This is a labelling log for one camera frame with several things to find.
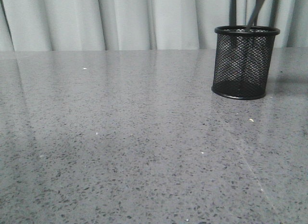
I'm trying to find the black stand poles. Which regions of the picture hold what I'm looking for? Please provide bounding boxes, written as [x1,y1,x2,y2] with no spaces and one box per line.
[229,0,281,27]

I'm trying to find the black mesh pen bucket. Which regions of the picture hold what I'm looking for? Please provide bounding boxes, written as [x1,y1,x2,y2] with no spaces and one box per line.
[211,26,280,100]

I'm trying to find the grey curtain backdrop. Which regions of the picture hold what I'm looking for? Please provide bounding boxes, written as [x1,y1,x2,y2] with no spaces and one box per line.
[0,0,308,52]

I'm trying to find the grey and orange scissors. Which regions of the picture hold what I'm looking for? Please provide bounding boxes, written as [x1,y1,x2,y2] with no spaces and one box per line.
[244,0,265,32]

